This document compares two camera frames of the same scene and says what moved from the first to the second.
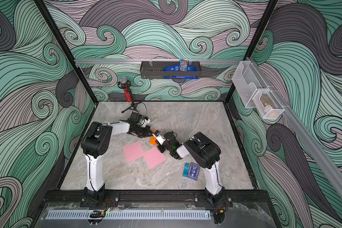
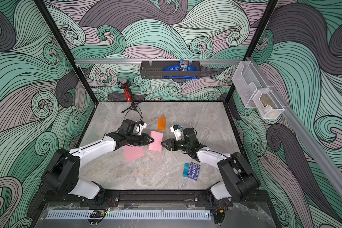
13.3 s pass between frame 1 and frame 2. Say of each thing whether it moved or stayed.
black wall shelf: stayed
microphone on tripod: stayed
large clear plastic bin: stayed
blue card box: stayed
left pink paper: stayed
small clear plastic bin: stayed
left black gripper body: moved
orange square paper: moved
